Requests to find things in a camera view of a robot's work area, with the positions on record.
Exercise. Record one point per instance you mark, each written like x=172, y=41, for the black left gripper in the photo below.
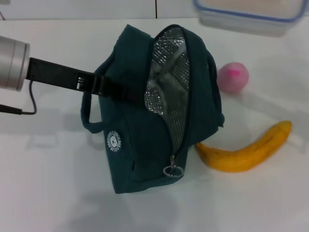
x=55, y=75

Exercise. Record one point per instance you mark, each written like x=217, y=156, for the dark teal insulated lunch bag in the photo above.
x=144, y=149

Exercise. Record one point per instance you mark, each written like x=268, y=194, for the pink round fruit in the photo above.
x=233, y=77

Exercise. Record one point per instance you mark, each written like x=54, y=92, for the yellow banana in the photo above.
x=236, y=160

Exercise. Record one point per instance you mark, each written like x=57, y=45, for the clear plastic food container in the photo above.
x=246, y=17

